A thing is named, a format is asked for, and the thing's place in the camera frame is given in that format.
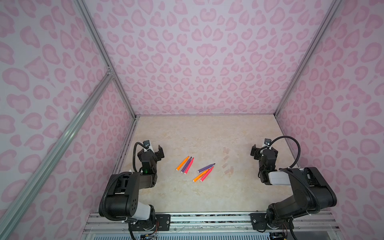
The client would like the pink pen group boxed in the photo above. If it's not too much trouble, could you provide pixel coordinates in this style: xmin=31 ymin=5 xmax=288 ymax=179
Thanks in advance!
xmin=200 ymin=167 xmax=214 ymax=182
xmin=184 ymin=158 xmax=195 ymax=174

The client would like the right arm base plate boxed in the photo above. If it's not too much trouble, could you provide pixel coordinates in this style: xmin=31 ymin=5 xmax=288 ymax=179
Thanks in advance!
xmin=250 ymin=212 xmax=268 ymax=233

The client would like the orange pen group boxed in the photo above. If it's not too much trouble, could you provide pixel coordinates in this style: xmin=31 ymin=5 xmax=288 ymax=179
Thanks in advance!
xmin=176 ymin=156 xmax=190 ymax=171
xmin=193 ymin=170 xmax=209 ymax=183

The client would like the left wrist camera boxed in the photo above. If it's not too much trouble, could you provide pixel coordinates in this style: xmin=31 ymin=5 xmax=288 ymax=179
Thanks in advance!
xmin=143 ymin=140 xmax=151 ymax=149

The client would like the orange pen left group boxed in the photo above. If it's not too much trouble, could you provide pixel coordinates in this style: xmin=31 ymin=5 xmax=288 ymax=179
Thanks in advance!
xmin=176 ymin=156 xmax=190 ymax=171

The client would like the orange pen right group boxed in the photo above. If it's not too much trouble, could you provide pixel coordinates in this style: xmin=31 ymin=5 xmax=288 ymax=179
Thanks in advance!
xmin=193 ymin=170 xmax=209 ymax=183

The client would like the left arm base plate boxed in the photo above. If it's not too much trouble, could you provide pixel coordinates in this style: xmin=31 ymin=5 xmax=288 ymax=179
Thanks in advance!
xmin=129 ymin=214 xmax=171 ymax=232

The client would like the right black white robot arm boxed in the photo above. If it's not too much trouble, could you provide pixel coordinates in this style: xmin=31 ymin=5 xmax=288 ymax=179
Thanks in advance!
xmin=250 ymin=145 xmax=337 ymax=229

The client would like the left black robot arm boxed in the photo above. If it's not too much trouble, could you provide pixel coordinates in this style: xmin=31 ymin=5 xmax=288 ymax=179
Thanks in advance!
xmin=99 ymin=141 xmax=165 ymax=226

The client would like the diagonal aluminium frame bar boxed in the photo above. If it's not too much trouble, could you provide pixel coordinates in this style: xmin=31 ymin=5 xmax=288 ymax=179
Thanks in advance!
xmin=1 ymin=73 xmax=113 ymax=240

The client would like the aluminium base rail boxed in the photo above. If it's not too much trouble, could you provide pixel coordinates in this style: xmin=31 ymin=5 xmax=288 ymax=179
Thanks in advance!
xmin=81 ymin=210 xmax=344 ymax=240

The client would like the purple pen group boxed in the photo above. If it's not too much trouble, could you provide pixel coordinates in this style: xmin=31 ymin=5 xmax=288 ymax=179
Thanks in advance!
xmin=181 ymin=157 xmax=192 ymax=173
xmin=198 ymin=164 xmax=215 ymax=173

